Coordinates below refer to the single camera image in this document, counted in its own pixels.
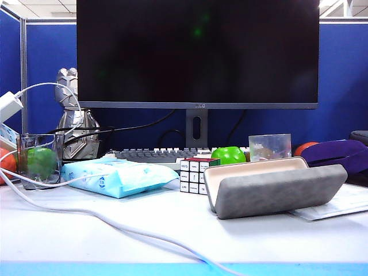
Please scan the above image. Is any grey monitor stand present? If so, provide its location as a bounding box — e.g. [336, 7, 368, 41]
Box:
[185, 109, 209, 149]

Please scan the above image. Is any silver gauntlet figurine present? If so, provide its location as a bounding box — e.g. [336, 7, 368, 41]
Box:
[54, 67, 101, 160]

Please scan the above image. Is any blue and white tissue box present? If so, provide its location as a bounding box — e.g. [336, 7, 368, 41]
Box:
[0, 124, 18, 149]

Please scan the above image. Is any Rubik's cube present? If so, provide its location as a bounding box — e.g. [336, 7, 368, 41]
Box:
[179, 157, 221, 195]

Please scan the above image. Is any light blue wet wipes pack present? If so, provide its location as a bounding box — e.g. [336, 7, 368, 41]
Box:
[61, 157, 179, 199]

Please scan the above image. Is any clear plastic box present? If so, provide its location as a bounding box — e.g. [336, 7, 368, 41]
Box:
[248, 133, 292, 162]

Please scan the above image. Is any clear square glass container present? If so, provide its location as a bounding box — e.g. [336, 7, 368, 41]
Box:
[16, 133, 66, 190]

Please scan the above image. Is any white power adapter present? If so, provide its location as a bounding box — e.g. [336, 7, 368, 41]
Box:
[0, 91, 24, 124]

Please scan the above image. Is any white charging cable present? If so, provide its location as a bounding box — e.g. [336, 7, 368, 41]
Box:
[0, 82, 248, 276]

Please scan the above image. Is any grey and white keyboard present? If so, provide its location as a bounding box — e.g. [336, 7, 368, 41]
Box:
[105, 147, 251, 171]

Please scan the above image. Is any grey suede glasses case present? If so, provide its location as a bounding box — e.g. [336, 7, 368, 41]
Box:
[203, 156, 348, 220]

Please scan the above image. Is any orange persimmon fruit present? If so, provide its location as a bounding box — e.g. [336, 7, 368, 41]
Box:
[294, 141, 320, 156]

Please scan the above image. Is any black computer monitor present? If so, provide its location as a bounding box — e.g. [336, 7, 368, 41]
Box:
[76, 0, 320, 110]

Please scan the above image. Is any orange fruit beside glass container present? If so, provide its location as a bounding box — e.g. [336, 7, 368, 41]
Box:
[0, 148, 18, 185]

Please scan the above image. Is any black cable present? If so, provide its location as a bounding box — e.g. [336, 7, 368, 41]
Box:
[158, 129, 186, 148]
[48, 109, 177, 135]
[227, 109, 247, 139]

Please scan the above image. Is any green apple in glass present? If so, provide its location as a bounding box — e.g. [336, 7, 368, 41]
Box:
[26, 147, 58, 181]

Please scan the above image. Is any blue office partition panel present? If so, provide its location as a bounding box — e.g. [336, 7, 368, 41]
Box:
[0, 7, 24, 135]
[20, 17, 368, 143]

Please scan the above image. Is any brown kiwi fruit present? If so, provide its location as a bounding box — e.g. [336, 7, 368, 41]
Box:
[251, 147, 274, 161]

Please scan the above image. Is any dark grey pouch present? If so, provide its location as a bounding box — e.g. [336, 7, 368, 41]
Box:
[349, 130, 368, 146]

